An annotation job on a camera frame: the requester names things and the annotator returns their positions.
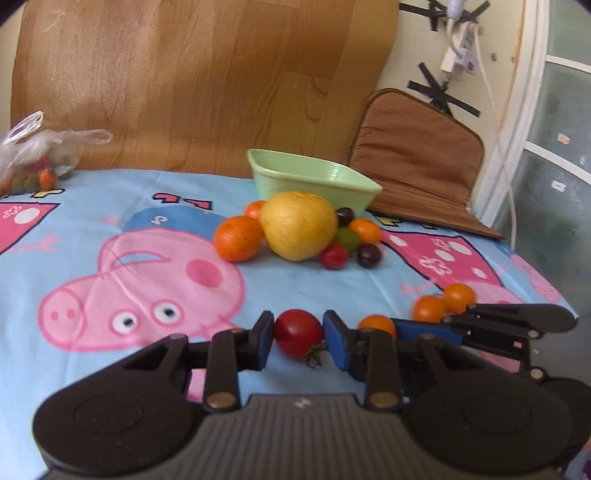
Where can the white window frame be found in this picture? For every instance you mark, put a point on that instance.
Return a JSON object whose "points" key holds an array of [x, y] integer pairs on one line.
{"points": [[548, 112]]}

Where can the large orange mandarin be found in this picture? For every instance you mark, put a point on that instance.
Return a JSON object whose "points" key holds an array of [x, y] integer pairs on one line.
{"points": [[238, 239]]}

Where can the white light bulb socket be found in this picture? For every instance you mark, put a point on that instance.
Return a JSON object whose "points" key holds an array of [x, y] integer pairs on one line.
{"points": [[455, 9]]}

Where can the black tape cross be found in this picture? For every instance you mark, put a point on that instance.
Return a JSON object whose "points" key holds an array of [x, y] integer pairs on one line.
{"points": [[436, 12], [437, 93]]}

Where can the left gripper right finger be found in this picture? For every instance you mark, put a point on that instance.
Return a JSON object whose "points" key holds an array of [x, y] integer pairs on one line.
{"points": [[394, 372]]}

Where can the brown seat cushion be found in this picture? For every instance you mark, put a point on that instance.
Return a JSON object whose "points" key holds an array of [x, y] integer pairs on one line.
{"points": [[426, 161]]}

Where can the clear plastic bag of fruit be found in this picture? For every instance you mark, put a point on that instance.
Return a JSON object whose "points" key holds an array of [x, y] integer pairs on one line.
{"points": [[32, 159]]}

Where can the light green plastic basket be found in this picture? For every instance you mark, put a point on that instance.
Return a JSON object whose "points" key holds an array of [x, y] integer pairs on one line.
{"points": [[341, 186]]}

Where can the green cherry tomato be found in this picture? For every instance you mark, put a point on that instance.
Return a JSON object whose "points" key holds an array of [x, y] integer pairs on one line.
{"points": [[348, 239]]}

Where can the small mandarin behind pear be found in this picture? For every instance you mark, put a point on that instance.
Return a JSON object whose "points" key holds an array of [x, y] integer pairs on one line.
{"points": [[254, 209]]}

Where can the red cherry tomato with stem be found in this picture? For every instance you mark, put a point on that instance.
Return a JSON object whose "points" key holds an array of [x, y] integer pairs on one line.
{"points": [[300, 337]]}

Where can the cartoon pig blue blanket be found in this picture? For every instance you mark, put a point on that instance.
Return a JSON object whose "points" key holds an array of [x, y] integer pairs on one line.
{"points": [[119, 259]]}

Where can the white power strip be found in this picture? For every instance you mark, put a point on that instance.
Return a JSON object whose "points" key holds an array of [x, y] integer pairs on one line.
{"points": [[461, 56]]}

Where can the large yellow pear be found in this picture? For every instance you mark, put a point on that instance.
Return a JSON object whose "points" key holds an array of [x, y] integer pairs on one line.
{"points": [[298, 225]]}

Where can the black tape cross upper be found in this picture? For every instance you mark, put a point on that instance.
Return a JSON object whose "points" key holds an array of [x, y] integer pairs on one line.
{"points": [[436, 12]]}

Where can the dark purple plum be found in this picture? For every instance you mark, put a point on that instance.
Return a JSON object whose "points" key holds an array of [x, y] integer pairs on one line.
{"points": [[368, 255], [345, 216]]}

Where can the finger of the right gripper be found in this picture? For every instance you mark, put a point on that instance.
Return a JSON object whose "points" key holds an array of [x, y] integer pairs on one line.
{"points": [[530, 321], [411, 331]]}

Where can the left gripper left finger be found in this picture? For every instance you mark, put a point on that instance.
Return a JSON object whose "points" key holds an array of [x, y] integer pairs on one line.
{"points": [[172, 360]]}

